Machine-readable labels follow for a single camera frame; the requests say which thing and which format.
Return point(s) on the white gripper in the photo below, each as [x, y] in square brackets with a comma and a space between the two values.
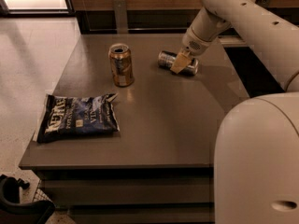
[193, 44]

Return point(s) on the silver redbull can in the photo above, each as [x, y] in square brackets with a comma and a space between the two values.
[166, 60]

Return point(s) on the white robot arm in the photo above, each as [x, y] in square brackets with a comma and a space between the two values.
[256, 160]

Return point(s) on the gold soda can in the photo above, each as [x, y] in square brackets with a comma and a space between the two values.
[121, 64]

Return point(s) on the grey drawer cabinet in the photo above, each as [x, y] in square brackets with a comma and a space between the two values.
[168, 123]

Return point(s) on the blue chip bag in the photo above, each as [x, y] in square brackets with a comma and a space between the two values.
[67, 117]

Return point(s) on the upper grey drawer front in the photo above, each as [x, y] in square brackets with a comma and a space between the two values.
[129, 191]

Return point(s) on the grey drawer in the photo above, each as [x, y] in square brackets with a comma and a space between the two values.
[142, 214]
[129, 191]

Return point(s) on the lower grey drawer front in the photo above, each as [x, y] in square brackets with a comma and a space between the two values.
[142, 214]

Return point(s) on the left metal bracket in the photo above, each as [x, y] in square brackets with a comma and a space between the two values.
[120, 12]

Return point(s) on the metal bracket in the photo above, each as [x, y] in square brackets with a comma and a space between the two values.
[263, 3]
[120, 12]

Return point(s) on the right metal bracket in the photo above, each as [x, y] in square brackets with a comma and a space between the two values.
[263, 3]

